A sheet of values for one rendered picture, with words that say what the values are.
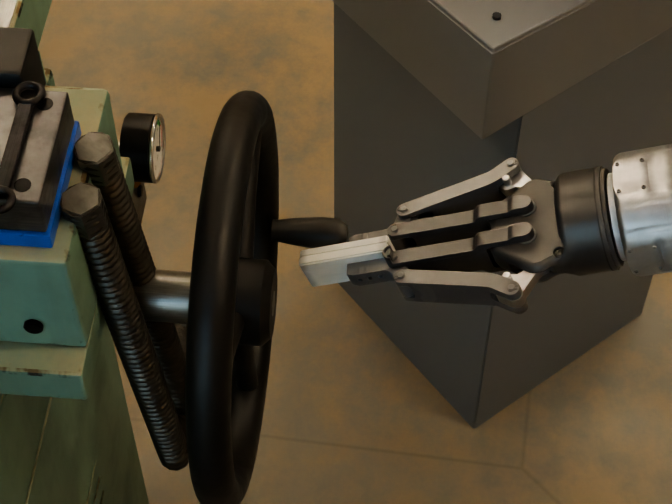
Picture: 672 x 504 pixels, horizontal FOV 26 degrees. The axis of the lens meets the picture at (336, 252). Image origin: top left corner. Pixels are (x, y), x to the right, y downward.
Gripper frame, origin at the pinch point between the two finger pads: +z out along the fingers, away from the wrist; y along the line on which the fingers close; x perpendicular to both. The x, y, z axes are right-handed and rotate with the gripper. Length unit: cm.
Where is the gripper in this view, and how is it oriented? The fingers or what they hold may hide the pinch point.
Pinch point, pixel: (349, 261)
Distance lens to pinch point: 109.8
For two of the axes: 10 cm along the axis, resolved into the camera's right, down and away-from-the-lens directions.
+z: -9.4, 1.6, 3.1
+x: 3.4, 5.9, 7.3
